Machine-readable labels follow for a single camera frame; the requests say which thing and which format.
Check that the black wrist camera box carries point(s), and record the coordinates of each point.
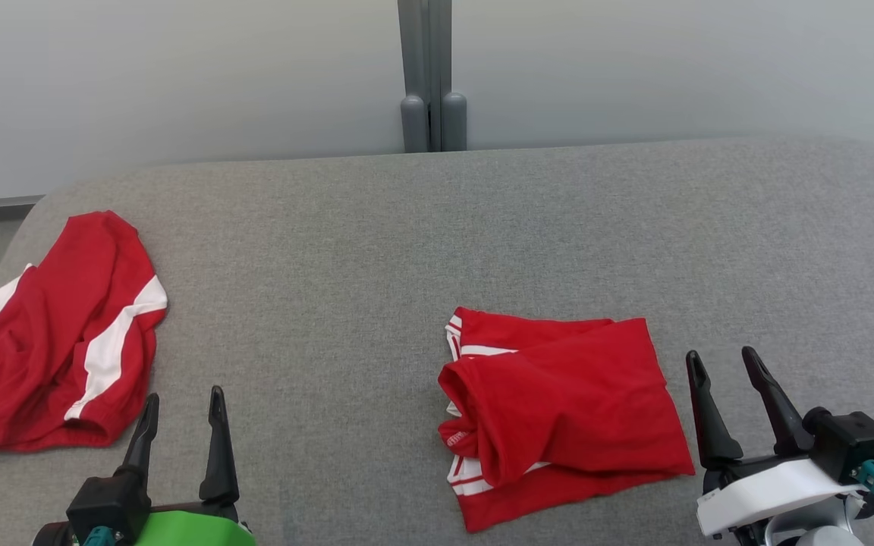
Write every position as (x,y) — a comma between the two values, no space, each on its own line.
(854,444)
(107,504)

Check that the teal left camera connector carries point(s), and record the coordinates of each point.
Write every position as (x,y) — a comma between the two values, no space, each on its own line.
(99,537)

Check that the red shorts with white panels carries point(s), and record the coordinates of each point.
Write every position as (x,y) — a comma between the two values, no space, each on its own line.
(42,349)

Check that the red jersey with striped trim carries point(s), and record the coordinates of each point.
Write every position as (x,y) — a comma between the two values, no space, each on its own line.
(581,409)

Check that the black left gripper motor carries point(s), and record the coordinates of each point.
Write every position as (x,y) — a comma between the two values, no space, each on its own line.
(50,535)

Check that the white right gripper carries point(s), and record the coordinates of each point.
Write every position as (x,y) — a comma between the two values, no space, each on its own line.
(771,493)

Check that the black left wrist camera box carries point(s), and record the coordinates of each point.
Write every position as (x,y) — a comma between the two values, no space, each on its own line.
(107,504)

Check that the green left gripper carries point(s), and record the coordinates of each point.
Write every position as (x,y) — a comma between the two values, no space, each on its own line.
(194,527)

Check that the grey double partition post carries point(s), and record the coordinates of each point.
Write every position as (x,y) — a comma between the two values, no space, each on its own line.
(431,76)

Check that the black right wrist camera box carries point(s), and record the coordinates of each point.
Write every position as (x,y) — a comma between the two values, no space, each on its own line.
(854,444)

